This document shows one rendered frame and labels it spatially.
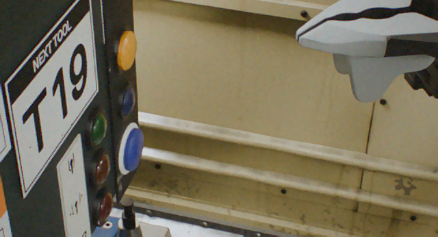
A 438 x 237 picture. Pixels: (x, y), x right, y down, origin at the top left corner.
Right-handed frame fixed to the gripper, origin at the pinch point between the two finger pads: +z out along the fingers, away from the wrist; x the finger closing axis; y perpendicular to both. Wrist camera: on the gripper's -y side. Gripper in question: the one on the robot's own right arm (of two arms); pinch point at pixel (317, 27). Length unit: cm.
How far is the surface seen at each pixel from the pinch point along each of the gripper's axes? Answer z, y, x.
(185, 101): -7, 57, 71
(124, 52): 12.9, -0.3, -0.8
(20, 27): 18.8, -7.8, -9.4
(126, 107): 12.9, 4.1, -0.5
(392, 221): -41, 76, 52
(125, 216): 10, 41, 28
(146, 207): 0, 85, 74
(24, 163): 19.5, -1.1, -11.0
